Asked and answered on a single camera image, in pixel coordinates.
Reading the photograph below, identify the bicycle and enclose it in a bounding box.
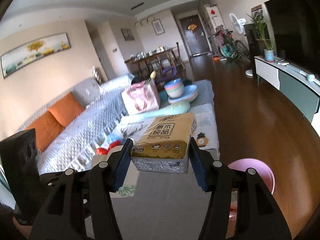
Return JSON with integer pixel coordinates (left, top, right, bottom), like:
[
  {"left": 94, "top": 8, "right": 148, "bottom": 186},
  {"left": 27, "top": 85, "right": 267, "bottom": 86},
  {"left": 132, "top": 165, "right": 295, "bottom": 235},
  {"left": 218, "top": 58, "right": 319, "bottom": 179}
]
[{"left": 215, "top": 25, "right": 250, "bottom": 60}]

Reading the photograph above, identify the stack of pastel bowls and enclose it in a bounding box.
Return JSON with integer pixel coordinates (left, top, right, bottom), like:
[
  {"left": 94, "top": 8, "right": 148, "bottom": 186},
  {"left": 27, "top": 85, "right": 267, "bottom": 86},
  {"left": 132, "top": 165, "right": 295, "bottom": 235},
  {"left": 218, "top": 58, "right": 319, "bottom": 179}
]
[{"left": 164, "top": 78, "right": 184, "bottom": 99}]

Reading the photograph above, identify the landscape wall painting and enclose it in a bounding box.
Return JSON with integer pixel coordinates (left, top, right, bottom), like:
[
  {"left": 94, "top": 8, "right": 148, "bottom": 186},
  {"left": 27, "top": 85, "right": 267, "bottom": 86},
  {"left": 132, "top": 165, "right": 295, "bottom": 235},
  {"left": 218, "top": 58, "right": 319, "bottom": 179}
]
[{"left": 1, "top": 32, "right": 71, "bottom": 79}]

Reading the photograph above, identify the person's left hand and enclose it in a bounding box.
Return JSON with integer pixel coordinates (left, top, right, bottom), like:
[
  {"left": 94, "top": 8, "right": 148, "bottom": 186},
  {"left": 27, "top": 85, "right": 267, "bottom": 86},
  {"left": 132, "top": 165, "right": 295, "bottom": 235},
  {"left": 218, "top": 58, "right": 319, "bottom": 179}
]
[{"left": 1, "top": 204, "right": 32, "bottom": 239}]

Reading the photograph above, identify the blue oval tray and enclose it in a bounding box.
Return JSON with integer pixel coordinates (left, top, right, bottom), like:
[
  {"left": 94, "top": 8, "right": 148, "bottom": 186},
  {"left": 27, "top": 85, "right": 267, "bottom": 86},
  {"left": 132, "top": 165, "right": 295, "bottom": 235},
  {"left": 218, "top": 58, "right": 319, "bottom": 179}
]
[{"left": 168, "top": 85, "right": 198, "bottom": 104}]

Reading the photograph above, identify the potted plant blue pot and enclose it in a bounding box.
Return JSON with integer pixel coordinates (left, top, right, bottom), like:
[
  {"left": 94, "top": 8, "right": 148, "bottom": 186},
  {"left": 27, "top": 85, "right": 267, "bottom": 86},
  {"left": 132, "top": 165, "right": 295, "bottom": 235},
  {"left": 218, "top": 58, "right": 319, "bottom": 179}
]
[{"left": 246, "top": 5, "right": 274, "bottom": 62}]

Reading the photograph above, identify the wooden dining table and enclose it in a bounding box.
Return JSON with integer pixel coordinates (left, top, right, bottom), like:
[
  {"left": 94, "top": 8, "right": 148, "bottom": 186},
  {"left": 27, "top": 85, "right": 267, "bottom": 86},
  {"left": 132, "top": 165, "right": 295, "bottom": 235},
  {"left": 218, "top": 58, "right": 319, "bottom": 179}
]
[{"left": 124, "top": 43, "right": 185, "bottom": 77}]

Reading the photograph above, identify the black television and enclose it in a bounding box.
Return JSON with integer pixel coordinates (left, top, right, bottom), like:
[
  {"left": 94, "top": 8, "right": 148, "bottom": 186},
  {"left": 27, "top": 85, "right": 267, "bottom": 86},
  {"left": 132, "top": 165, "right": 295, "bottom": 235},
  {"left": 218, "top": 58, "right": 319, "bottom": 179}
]
[{"left": 265, "top": 0, "right": 319, "bottom": 75}]

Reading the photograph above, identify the grey quilted sofa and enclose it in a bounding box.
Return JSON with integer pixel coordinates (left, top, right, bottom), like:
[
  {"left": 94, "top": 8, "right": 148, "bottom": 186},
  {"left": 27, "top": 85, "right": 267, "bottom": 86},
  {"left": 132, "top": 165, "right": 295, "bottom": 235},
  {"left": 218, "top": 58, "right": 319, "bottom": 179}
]
[{"left": 15, "top": 74, "right": 136, "bottom": 176}]

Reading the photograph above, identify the pink tote bag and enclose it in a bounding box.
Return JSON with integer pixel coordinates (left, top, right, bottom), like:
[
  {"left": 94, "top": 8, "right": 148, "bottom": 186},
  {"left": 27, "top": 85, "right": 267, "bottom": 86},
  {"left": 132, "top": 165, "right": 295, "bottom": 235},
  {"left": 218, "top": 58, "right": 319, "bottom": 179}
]
[{"left": 121, "top": 80, "right": 161, "bottom": 115}]

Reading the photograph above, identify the dark front door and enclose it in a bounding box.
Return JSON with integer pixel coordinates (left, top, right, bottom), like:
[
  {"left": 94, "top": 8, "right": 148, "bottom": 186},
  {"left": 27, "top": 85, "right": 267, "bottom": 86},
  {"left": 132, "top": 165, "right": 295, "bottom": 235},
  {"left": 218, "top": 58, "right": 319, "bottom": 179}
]
[{"left": 179, "top": 15, "right": 210, "bottom": 57}]

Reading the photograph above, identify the blue plastic bag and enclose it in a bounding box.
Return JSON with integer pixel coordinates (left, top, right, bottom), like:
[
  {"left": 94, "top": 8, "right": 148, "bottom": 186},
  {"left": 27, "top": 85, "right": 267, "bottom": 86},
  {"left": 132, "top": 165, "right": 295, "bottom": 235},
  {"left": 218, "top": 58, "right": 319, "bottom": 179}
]
[{"left": 105, "top": 132, "right": 124, "bottom": 144}]

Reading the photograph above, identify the green wet wipes pack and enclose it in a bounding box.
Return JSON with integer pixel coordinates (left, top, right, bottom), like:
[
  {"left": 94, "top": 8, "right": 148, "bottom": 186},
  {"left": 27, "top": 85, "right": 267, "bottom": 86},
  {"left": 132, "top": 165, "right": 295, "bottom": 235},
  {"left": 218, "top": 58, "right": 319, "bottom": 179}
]
[{"left": 110, "top": 163, "right": 139, "bottom": 198}]

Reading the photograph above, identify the white teal tv cabinet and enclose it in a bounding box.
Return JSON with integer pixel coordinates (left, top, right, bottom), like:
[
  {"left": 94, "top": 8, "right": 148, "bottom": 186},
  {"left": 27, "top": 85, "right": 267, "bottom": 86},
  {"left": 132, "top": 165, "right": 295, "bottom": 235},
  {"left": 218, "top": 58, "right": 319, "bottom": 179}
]
[{"left": 254, "top": 56, "right": 319, "bottom": 132}]

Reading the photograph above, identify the framed wall picture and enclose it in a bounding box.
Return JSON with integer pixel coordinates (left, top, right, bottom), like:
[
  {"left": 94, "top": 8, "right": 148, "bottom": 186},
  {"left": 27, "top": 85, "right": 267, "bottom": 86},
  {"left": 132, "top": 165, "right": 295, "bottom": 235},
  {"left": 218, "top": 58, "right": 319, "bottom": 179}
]
[{"left": 151, "top": 18, "right": 165, "bottom": 35}]

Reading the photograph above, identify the printed white table cloth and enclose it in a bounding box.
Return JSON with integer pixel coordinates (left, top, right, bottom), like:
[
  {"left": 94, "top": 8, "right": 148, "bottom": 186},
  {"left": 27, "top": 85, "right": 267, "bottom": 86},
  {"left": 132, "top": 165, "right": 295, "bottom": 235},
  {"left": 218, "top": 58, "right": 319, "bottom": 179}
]
[{"left": 89, "top": 102, "right": 221, "bottom": 173}]

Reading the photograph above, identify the teal long pillow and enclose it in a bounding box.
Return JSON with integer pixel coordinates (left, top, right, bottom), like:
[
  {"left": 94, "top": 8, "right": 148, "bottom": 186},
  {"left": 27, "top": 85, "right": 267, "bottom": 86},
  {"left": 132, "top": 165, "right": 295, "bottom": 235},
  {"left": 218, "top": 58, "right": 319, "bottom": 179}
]
[{"left": 121, "top": 102, "right": 190, "bottom": 123}]

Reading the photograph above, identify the orange cushion rear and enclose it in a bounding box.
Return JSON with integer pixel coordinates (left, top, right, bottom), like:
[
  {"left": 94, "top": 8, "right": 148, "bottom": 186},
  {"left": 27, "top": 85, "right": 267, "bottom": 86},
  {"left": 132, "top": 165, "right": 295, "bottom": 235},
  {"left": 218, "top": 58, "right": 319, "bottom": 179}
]
[{"left": 48, "top": 92, "right": 85, "bottom": 127}]

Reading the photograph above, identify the red plastic bag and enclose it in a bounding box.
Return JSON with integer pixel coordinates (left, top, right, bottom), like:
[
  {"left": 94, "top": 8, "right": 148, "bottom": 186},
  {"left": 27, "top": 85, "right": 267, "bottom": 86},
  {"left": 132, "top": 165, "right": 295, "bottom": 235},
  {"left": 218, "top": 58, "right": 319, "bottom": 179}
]
[{"left": 95, "top": 140, "right": 121, "bottom": 155}]

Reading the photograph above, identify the yellow tissue pack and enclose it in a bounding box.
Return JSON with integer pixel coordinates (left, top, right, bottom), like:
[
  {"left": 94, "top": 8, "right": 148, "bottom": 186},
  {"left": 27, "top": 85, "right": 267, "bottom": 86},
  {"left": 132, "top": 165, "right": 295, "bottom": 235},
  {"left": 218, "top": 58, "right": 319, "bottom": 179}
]
[{"left": 131, "top": 113, "right": 197, "bottom": 174}]

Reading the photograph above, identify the white standing fan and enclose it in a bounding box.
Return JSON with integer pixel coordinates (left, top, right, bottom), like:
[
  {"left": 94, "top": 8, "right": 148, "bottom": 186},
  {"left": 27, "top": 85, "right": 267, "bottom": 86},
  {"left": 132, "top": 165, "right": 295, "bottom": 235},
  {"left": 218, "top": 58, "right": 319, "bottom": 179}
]
[{"left": 228, "top": 12, "right": 256, "bottom": 78}]

